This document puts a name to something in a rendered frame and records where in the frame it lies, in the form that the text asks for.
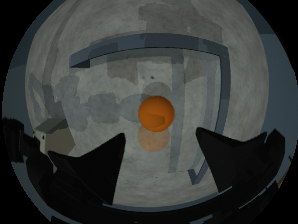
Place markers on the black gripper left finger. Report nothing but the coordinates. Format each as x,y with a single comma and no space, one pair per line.
98,169

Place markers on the low clear corner walls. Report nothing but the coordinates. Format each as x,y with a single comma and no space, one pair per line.
210,95

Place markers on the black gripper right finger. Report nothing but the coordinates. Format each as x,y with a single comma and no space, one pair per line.
225,157

